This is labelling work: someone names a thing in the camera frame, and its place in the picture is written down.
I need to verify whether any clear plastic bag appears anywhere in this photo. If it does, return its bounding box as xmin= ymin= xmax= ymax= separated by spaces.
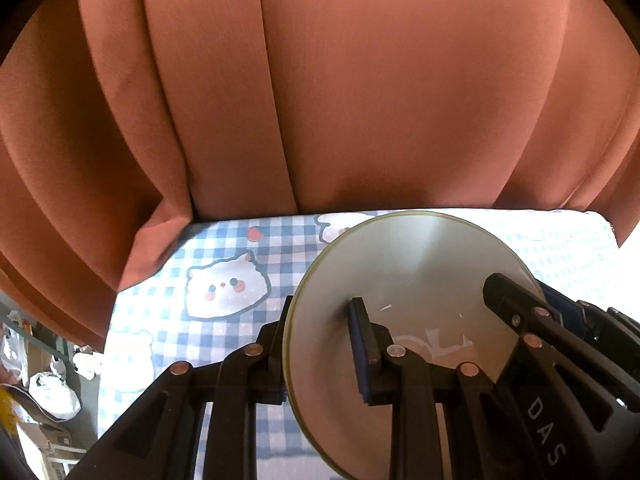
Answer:
xmin=0 ymin=310 xmax=31 ymax=386

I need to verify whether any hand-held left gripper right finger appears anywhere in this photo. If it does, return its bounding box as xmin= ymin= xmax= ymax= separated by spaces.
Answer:
xmin=349 ymin=297 xmax=531 ymax=480

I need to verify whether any blue checked printed tablecloth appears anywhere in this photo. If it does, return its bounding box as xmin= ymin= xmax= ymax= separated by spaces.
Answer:
xmin=92 ymin=207 xmax=621 ymax=480

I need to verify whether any white plastic bag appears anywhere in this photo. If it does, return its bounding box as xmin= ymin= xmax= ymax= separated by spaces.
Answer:
xmin=27 ymin=370 xmax=82 ymax=422

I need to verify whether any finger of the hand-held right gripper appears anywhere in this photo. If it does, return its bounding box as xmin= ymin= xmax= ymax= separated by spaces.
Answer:
xmin=542 ymin=285 xmax=640 ymax=356
xmin=482 ymin=273 xmax=576 ymax=356

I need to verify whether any white bowl green floral pattern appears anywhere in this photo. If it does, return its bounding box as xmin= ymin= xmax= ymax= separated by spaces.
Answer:
xmin=282 ymin=211 xmax=546 ymax=480

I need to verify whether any orange-brown curtain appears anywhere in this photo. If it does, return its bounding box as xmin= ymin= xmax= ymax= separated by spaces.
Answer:
xmin=0 ymin=0 xmax=640 ymax=356

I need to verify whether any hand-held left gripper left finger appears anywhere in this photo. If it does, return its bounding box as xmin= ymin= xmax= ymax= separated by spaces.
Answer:
xmin=65 ymin=296 xmax=293 ymax=480

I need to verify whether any crumpled white cloth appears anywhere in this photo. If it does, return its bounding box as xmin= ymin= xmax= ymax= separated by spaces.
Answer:
xmin=74 ymin=351 xmax=104 ymax=380

